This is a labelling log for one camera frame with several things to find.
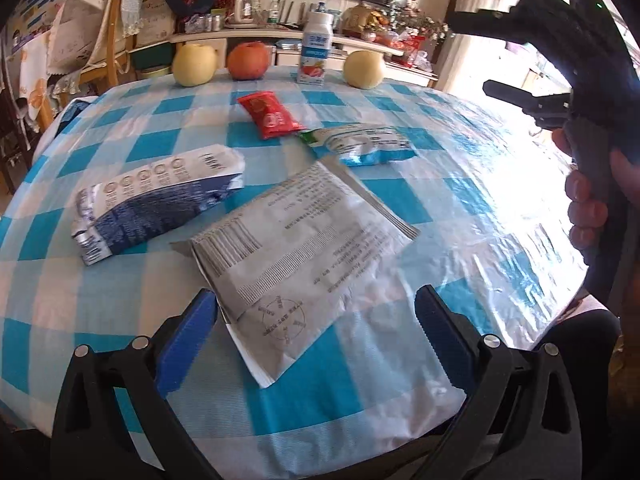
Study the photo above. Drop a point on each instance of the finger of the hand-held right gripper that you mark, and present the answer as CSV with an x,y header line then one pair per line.
x,y
500,25
540,107

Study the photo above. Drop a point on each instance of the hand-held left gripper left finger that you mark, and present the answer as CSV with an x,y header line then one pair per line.
x,y
185,342

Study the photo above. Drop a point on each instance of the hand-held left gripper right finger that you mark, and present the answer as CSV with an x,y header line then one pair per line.
x,y
445,342

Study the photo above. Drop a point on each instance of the blue and white snack bag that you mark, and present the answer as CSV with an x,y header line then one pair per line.
x,y
150,210

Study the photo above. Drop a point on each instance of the large white printed packet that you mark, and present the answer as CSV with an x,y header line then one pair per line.
x,y
310,250

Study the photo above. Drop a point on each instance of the person's right hand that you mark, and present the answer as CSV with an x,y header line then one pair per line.
x,y
587,205

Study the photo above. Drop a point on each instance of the dried flower bouquet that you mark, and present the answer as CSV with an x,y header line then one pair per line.
x,y
420,22

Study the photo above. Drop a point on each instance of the white plastic bag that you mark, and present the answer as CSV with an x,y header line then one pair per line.
x,y
424,62

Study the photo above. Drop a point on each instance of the red plastic bag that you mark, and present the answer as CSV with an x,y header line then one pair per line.
x,y
411,49

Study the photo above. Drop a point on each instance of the golden gift bag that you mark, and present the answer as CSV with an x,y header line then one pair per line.
x,y
361,20

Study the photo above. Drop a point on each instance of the yellow pear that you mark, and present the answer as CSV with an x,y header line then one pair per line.
x,y
194,64
364,69

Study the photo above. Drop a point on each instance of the white blue snack packet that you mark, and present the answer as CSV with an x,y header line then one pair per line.
x,y
370,142

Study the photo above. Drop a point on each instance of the white yogurt drink bottle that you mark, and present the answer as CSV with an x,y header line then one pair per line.
x,y
315,52

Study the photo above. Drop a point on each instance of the white tv cabinet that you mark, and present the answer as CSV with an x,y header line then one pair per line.
x,y
300,45

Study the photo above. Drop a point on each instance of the blue white checked tablecloth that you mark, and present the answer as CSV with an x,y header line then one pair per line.
x,y
150,125

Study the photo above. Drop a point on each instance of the clear plastic bottle green label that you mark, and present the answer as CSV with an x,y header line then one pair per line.
x,y
273,12

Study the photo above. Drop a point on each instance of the red snack packet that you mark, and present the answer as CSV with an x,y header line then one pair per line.
x,y
267,112

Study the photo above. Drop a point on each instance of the dark blue cloth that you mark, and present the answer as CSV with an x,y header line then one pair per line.
x,y
75,115

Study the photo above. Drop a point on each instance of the red apple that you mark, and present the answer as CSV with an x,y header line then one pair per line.
x,y
247,60

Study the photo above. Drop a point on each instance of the white glass kettle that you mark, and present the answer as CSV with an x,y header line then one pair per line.
x,y
242,12

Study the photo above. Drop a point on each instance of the light green bin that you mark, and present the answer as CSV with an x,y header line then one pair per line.
x,y
155,72

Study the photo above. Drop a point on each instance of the dark green box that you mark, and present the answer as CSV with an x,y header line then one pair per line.
x,y
150,55

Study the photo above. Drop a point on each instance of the wooden chair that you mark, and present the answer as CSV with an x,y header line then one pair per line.
x,y
107,60

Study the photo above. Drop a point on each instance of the pack of silver cans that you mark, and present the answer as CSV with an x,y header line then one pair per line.
x,y
206,22

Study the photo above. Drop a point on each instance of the orange printed white cloth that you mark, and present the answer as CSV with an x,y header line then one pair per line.
x,y
36,75

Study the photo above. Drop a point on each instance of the beige cardboard box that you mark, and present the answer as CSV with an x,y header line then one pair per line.
x,y
156,20

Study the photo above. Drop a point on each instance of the pale lace chair cover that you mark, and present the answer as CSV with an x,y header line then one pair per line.
x,y
132,7

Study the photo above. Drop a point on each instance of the white printed chair cloth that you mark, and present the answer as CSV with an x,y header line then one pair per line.
x,y
80,20

